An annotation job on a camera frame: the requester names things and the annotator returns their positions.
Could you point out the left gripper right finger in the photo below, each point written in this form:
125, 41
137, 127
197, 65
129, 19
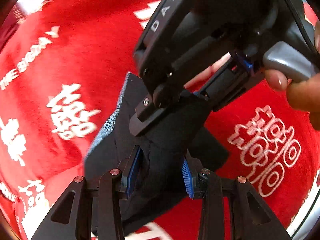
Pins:
230, 207

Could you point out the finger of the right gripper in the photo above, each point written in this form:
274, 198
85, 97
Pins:
226, 85
146, 114

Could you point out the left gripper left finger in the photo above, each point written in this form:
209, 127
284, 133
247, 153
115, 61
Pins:
71, 215

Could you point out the black pants with blue trim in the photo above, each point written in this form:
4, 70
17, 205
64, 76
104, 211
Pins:
160, 184

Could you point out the operator right hand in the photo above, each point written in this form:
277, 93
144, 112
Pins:
303, 96

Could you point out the red quilt with white characters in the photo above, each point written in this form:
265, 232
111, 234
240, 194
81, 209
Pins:
62, 70

